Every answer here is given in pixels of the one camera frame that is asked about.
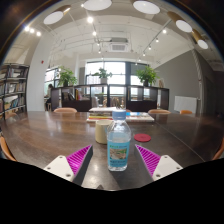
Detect round white ceiling lamps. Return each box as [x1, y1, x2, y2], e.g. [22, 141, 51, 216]
[43, 0, 210, 50]

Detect flat round red coaster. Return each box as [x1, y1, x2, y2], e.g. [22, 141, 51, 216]
[133, 133, 152, 143]

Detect stack of books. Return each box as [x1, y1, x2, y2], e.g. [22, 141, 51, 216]
[86, 106, 116, 123]

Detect cream ceramic mug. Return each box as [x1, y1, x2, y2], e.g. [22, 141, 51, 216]
[94, 119, 114, 145]

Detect person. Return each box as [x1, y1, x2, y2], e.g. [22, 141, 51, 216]
[44, 83, 55, 112]

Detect low dark shelf unit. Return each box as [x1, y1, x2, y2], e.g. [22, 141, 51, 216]
[50, 84, 170, 113]

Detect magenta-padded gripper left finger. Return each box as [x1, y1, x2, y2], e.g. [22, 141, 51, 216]
[43, 144, 94, 187]

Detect ceiling air conditioner unit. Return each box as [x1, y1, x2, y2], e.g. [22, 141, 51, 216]
[109, 37, 129, 53]

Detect white wall panel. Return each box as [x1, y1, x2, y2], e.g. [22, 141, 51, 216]
[173, 95, 198, 114]

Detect clear blue-capped water bottle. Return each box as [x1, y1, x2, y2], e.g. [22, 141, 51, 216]
[106, 110, 132, 172]

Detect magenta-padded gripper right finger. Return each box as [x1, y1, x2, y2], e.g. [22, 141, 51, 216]
[134, 143, 184, 182]

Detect small ceiling spotlights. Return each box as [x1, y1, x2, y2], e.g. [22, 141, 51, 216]
[23, 14, 169, 58]

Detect orange chairs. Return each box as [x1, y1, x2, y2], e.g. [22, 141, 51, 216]
[0, 107, 224, 163]

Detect potted green plants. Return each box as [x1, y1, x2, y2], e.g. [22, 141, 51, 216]
[57, 65, 160, 88]

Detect tall dark bookshelf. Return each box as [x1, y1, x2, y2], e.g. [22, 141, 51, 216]
[0, 63, 30, 120]

